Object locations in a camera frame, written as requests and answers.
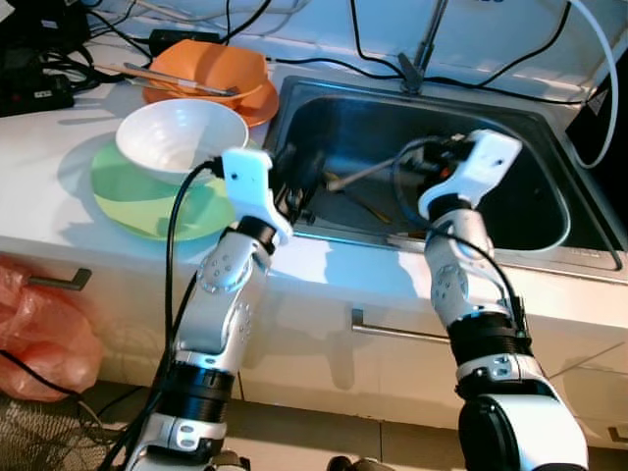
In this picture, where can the reddish brown chopstick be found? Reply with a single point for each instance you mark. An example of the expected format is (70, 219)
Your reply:
(368, 175)

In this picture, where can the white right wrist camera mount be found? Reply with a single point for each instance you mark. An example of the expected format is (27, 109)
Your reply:
(481, 162)

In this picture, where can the orange bowl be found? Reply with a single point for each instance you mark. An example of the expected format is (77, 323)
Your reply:
(211, 61)

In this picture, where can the orange plate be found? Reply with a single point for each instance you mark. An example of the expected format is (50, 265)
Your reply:
(260, 106)

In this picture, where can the light wooden chopstick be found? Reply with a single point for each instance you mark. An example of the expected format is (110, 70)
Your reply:
(137, 74)

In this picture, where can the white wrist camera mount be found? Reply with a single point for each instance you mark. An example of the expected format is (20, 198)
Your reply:
(245, 177)
(481, 162)

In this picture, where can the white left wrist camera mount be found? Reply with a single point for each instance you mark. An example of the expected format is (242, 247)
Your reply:
(245, 177)

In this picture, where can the white bowl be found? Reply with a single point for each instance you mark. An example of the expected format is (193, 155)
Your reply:
(177, 132)

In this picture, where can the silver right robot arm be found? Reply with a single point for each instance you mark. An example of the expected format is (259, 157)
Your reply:
(456, 285)

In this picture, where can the stainless steel sink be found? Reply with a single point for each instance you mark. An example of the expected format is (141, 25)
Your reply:
(530, 167)

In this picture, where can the white cabinet door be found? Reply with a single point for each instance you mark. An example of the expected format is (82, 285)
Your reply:
(314, 353)
(128, 324)

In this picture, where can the black countertop appliance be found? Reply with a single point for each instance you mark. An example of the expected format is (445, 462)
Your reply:
(594, 128)

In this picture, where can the black power adapter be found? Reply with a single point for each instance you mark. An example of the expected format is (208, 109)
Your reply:
(182, 41)

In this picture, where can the black power strip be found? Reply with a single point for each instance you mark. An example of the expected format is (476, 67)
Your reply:
(39, 95)

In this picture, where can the silver metal spoon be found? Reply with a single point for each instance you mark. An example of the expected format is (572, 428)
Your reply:
(221, 91)

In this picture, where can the light green plate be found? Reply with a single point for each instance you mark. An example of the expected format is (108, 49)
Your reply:
(132, 201)

